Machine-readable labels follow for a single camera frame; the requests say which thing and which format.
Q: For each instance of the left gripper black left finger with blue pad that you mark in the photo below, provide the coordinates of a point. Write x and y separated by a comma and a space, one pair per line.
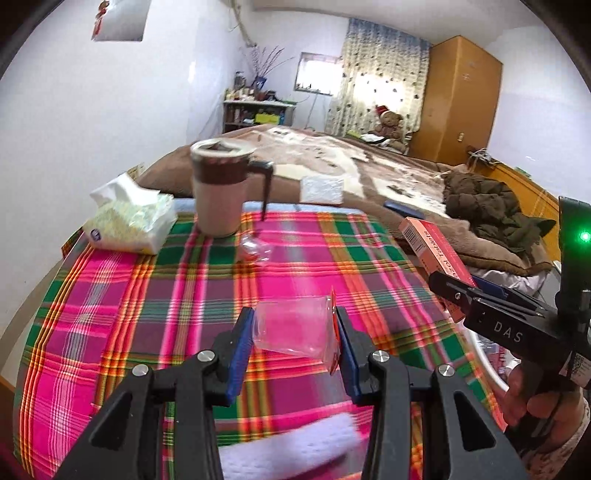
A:
124, 438

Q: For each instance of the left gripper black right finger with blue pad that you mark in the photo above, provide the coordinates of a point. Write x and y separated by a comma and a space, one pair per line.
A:
461, 440

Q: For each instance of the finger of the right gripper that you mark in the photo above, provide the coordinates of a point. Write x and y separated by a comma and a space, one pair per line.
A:
462, 295
507, 294

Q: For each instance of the red white medicine box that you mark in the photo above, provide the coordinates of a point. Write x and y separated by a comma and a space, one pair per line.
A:
433, 250

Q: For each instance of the clear plastic cup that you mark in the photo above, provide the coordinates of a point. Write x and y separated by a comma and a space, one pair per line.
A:
303, 327

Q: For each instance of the white round trash bin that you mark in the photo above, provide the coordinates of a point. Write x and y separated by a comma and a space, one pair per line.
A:
496, 361

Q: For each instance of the person's right hand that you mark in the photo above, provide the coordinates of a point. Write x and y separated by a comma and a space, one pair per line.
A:
569, 410

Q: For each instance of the dark brown jacket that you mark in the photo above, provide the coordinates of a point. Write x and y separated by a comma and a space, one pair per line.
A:
493, 212

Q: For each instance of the dark blue phone case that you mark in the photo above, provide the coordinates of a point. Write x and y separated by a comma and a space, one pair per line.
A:
404, 210

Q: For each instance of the wooden bed headboard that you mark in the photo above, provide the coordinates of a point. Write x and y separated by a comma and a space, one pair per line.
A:
534, 200

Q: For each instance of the brown teddy bear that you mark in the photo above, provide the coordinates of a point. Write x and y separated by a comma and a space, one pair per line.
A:
389, 129

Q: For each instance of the brown blanket bed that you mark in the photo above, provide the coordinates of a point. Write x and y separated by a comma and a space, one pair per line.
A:
372, 176

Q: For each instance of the clear plastic wrapper scrap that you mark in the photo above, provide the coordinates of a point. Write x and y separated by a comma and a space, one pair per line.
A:
253, 251

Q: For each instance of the wooden wardrobe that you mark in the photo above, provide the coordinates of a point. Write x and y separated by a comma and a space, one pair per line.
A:
460, 103

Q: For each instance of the soft tissue pack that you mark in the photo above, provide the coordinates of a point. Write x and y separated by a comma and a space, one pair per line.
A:
130, 218

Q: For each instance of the patterned window curtain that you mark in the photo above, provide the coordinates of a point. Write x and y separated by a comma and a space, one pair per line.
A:
381, 66

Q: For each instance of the white brown lidded mug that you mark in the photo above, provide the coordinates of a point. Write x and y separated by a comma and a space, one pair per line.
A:
220, 176

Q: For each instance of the cluttered shelf desk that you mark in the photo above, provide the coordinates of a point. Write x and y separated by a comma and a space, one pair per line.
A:
246, 108

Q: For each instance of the dried branches in vase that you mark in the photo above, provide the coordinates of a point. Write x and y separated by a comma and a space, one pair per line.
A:
263, 61

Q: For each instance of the wall calendar poster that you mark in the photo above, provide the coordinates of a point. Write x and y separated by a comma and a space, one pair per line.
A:
120, 20

